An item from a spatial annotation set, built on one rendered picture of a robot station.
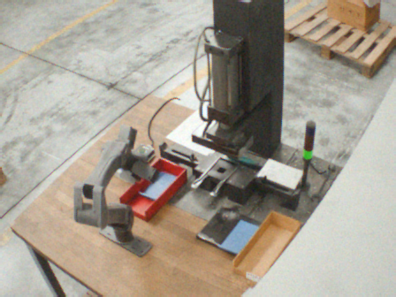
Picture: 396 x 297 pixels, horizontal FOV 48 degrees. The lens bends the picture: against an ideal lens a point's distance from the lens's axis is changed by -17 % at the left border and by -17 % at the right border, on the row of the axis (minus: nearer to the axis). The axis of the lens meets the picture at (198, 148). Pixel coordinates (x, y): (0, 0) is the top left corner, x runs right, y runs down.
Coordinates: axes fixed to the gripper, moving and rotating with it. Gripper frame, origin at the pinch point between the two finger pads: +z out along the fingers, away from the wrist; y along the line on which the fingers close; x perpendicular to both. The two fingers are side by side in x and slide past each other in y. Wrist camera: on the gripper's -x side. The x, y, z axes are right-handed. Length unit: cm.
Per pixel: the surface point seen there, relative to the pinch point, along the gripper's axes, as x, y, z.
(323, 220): -75, -3, -84
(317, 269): -78, -11, -89
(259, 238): -44.4, -2.1, 9.3
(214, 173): -18.5, 12.1, 10.4
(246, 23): -24, 50, -36
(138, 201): 1.4, -8.6, 8.1
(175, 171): -2.6, 8.1, 15.5
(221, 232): -32.2, -5.9, 6.4
